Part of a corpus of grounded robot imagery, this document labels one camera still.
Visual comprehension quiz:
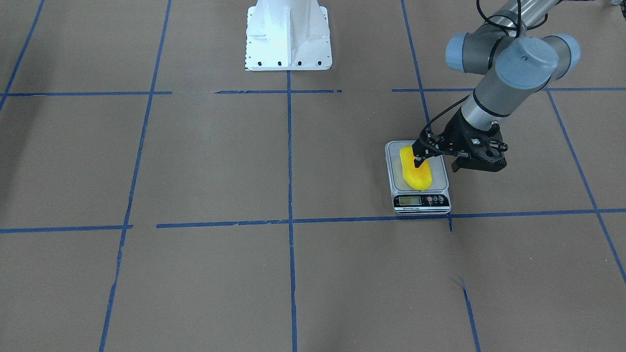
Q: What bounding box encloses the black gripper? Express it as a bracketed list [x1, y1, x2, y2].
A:
[413, 110, 508, 173]

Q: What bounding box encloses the white pedestal column base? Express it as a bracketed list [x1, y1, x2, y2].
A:
[245, 0, 333, 71]

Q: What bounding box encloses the silver digital kitchen scale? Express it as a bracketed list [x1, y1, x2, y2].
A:
[385, 141, 452, 215]

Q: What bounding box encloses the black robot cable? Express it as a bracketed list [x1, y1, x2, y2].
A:
[421, 0, 548, 142]

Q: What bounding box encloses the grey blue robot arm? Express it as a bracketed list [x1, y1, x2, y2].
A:
[405, 0, 581, 172]

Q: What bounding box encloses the yellow mango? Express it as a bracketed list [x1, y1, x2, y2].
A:
[400, 146, 432, 191]

